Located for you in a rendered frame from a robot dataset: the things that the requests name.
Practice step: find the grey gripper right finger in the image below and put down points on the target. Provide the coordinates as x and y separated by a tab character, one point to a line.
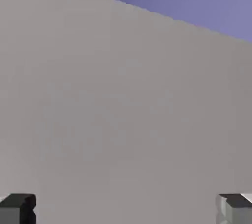
236	211

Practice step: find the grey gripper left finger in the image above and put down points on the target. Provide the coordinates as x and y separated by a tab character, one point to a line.
17	209

